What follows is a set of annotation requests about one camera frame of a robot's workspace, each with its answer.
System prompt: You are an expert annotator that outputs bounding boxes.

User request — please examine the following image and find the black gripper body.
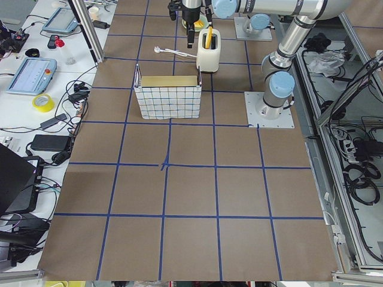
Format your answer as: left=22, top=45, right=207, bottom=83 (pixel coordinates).
left=203, top=0, right=212, bottom=21
left=181, top=0, right=200, bottom=25

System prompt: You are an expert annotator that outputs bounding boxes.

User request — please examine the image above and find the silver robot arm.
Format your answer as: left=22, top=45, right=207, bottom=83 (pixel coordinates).
left=168, top=0, right=351, bottom=120
left=211, top=0, right=270, bottom=34

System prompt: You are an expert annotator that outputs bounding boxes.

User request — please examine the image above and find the yellow bread slice in toaster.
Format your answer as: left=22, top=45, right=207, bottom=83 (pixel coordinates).
left=205, top=26, right=213, bottom=50

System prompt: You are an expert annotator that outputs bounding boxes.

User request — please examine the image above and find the white two-slot toaster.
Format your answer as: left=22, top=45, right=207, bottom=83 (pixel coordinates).
left=196, top=28, right=221, bottom=73

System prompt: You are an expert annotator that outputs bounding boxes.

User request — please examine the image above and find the light green plate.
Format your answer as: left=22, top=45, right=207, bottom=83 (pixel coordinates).
left=199, top=14, right=208, bottom=29

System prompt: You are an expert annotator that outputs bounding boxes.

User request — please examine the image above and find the yellow bread on plate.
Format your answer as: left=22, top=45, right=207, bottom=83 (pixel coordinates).
left=194, top=20, right=205, bottom=30

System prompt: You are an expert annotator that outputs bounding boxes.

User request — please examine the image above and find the grid pattern storage basket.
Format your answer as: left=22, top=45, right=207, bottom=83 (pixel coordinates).
left=134, top=64, right=202, bottom=120

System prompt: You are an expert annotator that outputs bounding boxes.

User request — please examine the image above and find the black power adapter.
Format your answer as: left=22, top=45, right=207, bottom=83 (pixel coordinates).
left=93, top=20, right=110, bottom=29

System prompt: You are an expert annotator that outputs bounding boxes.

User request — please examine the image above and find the white paper cup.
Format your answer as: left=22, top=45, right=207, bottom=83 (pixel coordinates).
left=88, top=7, right=100, bottom=21

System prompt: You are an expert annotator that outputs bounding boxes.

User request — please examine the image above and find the blue teach pendant far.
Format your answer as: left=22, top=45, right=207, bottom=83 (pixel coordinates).
left=42, top=7, right=78, bottom=35

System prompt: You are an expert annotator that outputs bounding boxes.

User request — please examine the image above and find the blue teach pendant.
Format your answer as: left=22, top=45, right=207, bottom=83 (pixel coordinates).
left=42, top=7, right=78, bottom=35
left=6, top=57, right=57, bottom=96

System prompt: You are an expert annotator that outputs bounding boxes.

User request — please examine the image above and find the black phone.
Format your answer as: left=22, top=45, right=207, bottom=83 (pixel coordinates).
left=47, top=35, right=59, bottom=49

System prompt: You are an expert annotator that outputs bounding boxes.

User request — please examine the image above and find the yellow tape roll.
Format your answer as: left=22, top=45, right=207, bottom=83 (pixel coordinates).
left=32, top=93, right=54, bottom=112

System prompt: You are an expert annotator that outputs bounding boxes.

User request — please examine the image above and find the blue teach pendant near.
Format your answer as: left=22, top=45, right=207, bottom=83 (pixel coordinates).
left=6, top=57, right=57, bottom=96

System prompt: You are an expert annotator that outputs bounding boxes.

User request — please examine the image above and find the large black power brick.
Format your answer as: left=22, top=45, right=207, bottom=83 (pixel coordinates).
left=31, top=135, right=71, bottom=152

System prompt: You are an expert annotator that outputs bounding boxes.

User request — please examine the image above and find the black laptop computer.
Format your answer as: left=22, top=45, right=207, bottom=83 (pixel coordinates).
left=1, top=145, right=43, bottom=215

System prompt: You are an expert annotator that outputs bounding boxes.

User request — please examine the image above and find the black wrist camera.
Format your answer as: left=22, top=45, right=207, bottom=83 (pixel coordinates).
left=168, top=0, right=182, bottom=21

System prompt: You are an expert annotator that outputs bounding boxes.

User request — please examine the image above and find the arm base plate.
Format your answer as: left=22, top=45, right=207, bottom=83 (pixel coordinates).
left=244, top=91, right=294, bottom=129
left=234, top=14, right=272, bottom=41

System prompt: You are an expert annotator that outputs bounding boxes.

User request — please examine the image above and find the white power cord with plug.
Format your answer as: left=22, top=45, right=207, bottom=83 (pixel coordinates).
left=153, top=45, right=198, bottom=59

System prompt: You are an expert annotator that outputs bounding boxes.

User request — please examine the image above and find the aluminium frame post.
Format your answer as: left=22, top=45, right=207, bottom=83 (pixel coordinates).
left=68, top=0, right=104, bottom=64

